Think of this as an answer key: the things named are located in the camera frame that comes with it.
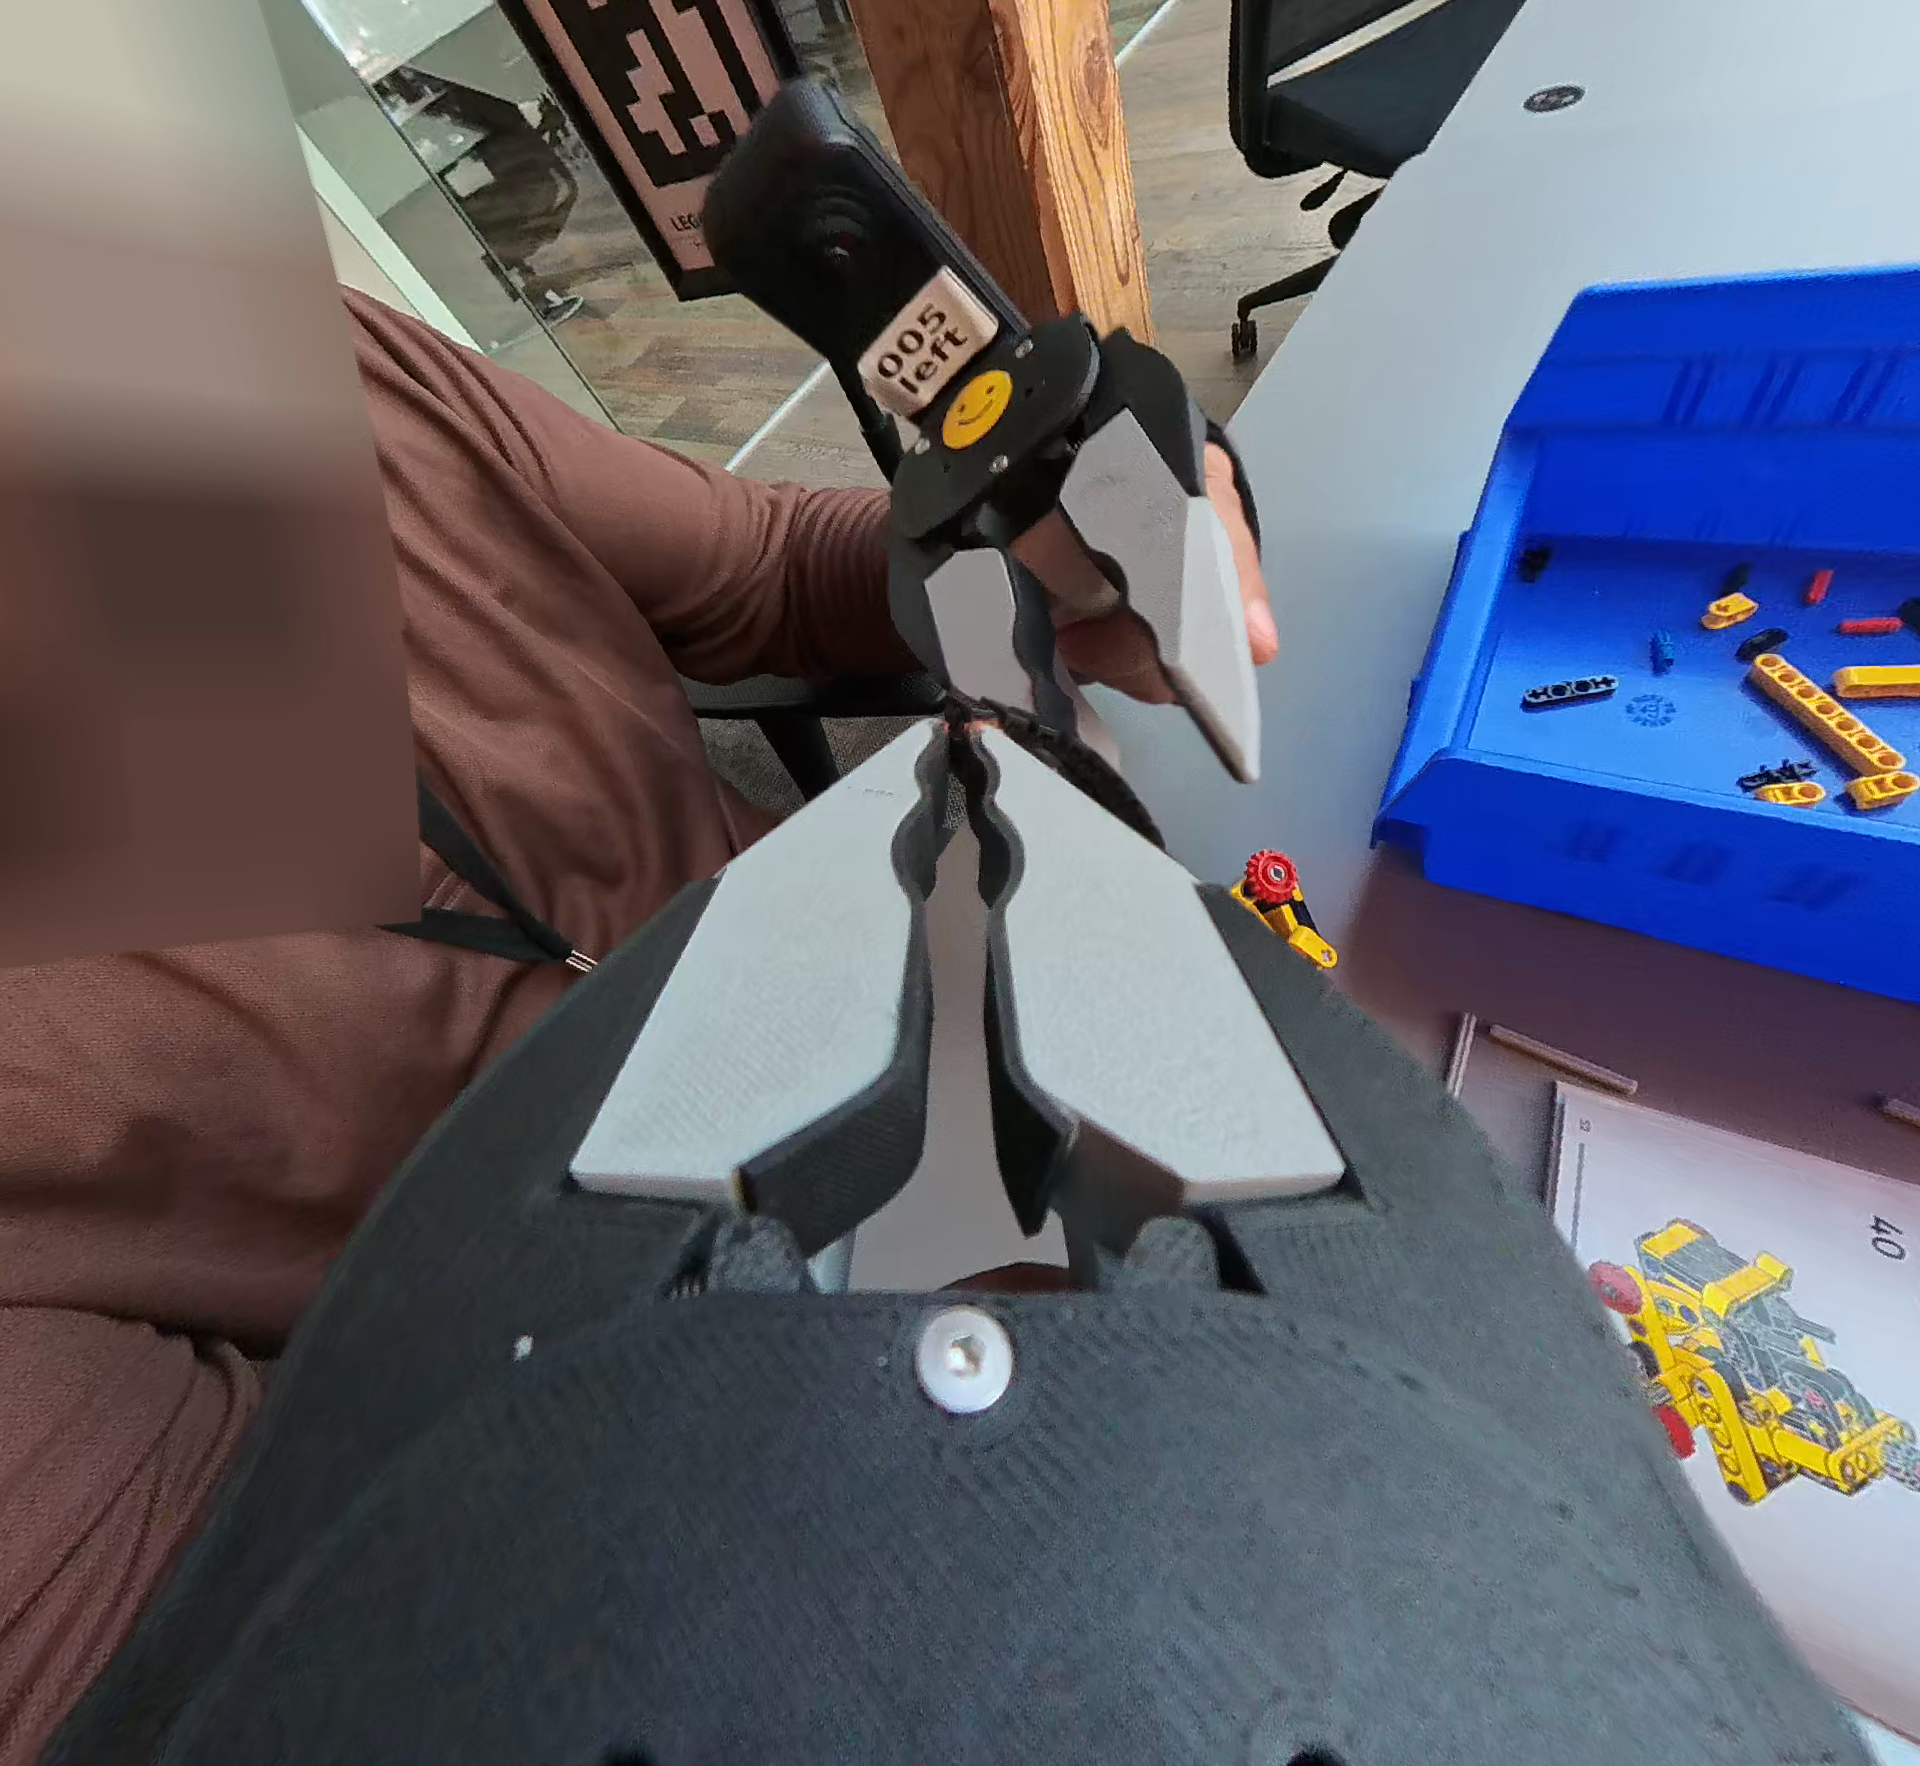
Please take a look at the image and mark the loose lego pieces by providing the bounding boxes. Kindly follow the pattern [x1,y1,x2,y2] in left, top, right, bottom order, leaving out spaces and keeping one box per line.
[1516,545,1920,811]

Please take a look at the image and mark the person's brown shirt torso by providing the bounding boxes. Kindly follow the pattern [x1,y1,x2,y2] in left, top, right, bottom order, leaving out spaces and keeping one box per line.
[0,688,752,1766]

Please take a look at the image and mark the person's left forearm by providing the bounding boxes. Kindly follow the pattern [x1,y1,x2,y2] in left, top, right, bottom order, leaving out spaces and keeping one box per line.
[343,288,940,690]

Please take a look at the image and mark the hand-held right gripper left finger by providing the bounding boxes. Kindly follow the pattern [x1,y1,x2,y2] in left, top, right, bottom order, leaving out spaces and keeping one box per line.
[565,721,959,1260]

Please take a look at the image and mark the black lego track chain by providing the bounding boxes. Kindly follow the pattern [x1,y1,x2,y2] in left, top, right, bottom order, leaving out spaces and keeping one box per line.
[943,704,1167,850]

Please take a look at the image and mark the lego instruction booklet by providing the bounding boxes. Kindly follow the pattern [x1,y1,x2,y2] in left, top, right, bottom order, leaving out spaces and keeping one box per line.
[1545,1080,1920,1745]

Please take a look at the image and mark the person's left hand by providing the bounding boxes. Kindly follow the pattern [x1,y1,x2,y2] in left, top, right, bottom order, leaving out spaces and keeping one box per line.
[1019,442,1279,714]

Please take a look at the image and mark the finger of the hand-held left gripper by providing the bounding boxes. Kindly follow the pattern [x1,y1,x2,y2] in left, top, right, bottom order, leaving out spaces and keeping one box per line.
[1056,414,1268,788]
[921,542,1086,736]

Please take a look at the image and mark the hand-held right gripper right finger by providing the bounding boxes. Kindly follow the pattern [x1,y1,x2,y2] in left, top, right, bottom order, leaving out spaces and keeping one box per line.
[959,729,1351,1269]

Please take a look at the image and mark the blue plastic bin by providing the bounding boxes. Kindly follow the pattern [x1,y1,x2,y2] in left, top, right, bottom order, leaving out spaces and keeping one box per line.
[1371,266,1920,1002]

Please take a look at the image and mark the yellow lego bulldozer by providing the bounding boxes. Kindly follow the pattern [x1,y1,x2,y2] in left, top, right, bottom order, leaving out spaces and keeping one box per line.
[1231,850,1341,969]

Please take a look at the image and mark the wooden post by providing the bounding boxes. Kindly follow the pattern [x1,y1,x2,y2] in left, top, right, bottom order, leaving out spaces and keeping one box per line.
[795,0,1157,343]

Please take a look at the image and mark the black neck cord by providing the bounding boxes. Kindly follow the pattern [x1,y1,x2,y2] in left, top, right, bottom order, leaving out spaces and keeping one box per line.
[383,777,598,973]

